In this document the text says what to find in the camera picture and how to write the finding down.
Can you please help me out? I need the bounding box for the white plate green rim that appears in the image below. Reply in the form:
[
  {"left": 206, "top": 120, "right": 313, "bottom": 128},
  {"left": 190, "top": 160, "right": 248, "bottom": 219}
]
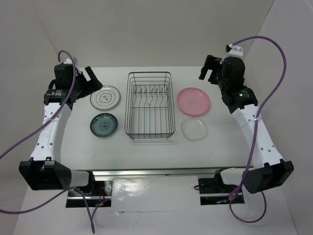
[{"left": 90, "top": 86, "right": 121, "bottom": 110}]

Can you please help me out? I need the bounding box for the pink plastic plate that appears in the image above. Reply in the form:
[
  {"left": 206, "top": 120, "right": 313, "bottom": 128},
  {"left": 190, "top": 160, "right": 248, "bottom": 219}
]
[{"left": 177, "top": 87, "right": 211, "bottom": 116}]

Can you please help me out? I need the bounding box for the blue floral patterned plate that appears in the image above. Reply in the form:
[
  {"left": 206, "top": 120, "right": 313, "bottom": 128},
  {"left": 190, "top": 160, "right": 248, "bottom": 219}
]
[{"left": 90, "top": 113, "right": 118, "bottom": 138}]

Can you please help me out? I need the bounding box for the clear glass plate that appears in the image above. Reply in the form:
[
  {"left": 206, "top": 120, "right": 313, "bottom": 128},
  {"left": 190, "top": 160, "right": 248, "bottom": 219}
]
[{"left": 180, "top": 117, "right": 208, "bottom": 141}]

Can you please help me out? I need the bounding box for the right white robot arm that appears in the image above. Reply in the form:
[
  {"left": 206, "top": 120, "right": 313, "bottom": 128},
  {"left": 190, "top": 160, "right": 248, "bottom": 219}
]
[{"left": 199, "top": 55, "right": 294, "bottom": 194}]

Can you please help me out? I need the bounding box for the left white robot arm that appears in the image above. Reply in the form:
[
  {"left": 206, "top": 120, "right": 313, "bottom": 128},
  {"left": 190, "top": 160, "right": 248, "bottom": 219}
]
[{"left": 19, "top": 63, "right": 103, "bottom": 195}]

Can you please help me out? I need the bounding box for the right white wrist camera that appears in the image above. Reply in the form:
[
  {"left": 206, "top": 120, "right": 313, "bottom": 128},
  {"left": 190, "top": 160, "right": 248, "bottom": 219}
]
[{"left": 225, "top": 44, "right": 244, "bottom": 59}]

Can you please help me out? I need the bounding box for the dark wire dish rack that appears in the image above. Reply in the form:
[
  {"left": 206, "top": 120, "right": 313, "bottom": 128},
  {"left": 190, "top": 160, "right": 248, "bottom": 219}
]
[{"left": 124, "top": 71, "right": 176, "bottom": 141}]

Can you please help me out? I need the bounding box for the aluminium rail front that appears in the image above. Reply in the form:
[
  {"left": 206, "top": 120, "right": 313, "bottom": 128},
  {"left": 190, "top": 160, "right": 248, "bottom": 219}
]
[{"left": 70, "top": 167, "right": 255, "bottom": 182}]

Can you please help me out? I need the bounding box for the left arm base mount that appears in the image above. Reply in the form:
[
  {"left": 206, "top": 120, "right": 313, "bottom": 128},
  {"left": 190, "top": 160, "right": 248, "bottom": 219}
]
[{"left": 66, "top": 180, "right": 113, "bottom": 208}]

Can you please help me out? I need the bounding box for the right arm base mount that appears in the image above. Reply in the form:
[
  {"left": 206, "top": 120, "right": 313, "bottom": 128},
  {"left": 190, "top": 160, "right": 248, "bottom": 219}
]
[{"left": 194, "top": 168, "right": 237, "bottom": 206}]

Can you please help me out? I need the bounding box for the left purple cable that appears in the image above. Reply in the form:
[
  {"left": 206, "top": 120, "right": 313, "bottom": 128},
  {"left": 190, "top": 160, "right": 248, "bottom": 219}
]
[{"left": 0, "top": 50, "right": 103, "bottom": 234}]

